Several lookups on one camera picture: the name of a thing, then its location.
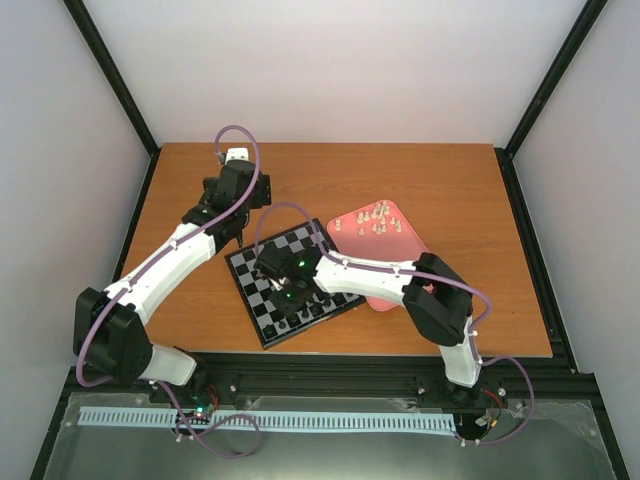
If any black rook chess piece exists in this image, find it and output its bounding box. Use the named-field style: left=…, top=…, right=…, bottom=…
left=264, top=325, right=277, bottom=338

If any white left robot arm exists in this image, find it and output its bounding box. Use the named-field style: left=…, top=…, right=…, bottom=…
left=73, top=160, right=271, bottom=403

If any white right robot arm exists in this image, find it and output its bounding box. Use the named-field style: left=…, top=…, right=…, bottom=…
left=255, top=244, right=481, bottom=388

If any black and grey chessboard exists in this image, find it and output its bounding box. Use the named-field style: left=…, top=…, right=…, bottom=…
left=225, top=218, right=366, bottom=350

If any pink plastic tray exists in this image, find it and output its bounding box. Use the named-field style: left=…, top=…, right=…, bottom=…
left=326, top=198, right=432, bottom=313

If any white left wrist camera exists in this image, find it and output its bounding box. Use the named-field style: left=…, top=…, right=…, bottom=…
left=224, top=147, right=250, bottom=163

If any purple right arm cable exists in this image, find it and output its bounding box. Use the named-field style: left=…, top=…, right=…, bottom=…
left=254, top=202, right=536, bottom=447

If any light blue slotted cable duct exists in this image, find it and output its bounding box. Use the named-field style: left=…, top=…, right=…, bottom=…
left=77, top=406, right=456, bottom=436

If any black left frame post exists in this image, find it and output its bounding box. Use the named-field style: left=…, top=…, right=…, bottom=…
left=62, top=0, right=162, bottom=157

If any black frame post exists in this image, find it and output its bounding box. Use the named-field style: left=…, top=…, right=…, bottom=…
left=502, top=0, right=610, bottom=156
left=62, top=0, right=162, bottom=157

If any black right frame post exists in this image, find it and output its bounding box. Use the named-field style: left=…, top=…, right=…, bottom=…
left=502, top=0, right=610, bottom=156

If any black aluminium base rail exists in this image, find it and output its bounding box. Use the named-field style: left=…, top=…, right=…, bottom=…
left=149, top=351, right=601, bottom=414

